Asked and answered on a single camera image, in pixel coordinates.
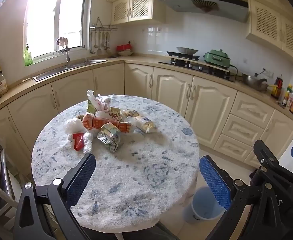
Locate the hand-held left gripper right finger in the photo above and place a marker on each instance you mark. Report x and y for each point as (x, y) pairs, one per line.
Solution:
(212, 180)

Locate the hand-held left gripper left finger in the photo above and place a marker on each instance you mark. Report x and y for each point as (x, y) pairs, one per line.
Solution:
(82, 172)

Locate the clear plastic wrapper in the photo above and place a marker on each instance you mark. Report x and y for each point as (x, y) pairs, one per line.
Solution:
(87, 143)

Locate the small red wrapper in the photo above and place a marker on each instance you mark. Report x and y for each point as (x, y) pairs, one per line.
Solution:
(78, 141)

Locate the light blue trash bin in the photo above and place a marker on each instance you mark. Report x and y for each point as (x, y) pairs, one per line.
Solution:
(206, 212)

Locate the green silver carton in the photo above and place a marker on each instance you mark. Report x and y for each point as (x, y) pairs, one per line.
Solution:
(109, 137)

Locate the white tissue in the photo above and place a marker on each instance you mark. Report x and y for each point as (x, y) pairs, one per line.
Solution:
(72, 126)

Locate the orange snack wrapper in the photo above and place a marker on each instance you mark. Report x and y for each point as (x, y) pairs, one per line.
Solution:
(99, 123)

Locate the small green wrapper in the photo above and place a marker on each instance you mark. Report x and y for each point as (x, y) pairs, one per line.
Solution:
(91, 107)

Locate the gold snack wrapper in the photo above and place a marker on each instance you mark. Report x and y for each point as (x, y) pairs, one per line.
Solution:
(115, 113)

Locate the clear plastic bag red print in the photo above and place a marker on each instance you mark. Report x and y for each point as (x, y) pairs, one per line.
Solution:
(100, 103)

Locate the yellow bread wrapper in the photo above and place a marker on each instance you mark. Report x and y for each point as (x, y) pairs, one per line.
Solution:
(141, 122)

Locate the blue white patterned tablecloth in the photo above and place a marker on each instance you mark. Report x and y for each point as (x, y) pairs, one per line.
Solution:
(141, 170)

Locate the metal pot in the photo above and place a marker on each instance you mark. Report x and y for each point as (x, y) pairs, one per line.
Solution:
(254, 82)

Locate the cream kitchen base cabinets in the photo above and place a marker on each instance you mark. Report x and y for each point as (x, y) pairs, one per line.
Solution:
(211, 100)

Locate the stainless steel sink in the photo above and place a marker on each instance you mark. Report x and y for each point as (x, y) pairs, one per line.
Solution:
(61, 71)

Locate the green electric cooker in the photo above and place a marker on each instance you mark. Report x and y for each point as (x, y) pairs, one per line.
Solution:
(217, 58)

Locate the black gas stove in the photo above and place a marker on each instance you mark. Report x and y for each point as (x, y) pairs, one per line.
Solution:
(199, 66)

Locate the metal sink faucet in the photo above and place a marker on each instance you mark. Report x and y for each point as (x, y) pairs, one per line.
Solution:
(67, 57)

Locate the glass jar beige contents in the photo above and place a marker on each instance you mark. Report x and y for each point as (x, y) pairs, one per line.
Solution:
(0, 86)

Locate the hanging metal ladle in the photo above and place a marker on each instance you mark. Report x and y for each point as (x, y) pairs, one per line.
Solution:
(107, 47)
(92, 50)

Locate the hanging metal spatula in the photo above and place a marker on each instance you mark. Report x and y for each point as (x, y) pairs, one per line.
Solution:
(99, 50)

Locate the green dish soap bottle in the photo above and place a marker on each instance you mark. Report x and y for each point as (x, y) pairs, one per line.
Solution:
(28, 58)

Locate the white bowl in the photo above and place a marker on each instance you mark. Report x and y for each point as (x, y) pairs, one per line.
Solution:
(126, 53)

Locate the red container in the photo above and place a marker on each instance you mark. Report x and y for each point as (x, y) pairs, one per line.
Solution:
(124, 48)

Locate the metal wok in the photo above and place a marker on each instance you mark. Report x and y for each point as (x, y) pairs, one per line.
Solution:
(186, 50)

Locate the metal utensil rack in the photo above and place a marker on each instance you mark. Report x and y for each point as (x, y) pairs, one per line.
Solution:
(104, 27)

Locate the range hood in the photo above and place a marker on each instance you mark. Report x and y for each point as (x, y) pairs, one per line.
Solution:
(211, 15)

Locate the kitchen window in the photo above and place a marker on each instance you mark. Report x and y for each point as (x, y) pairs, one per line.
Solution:
(49, 17)

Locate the white wall outlet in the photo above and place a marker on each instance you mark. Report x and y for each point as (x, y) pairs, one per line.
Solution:
(269, 73)

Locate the cream lattice wall cabinet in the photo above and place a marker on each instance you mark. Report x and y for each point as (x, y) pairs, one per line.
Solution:
(279, 30)
(136, 7)

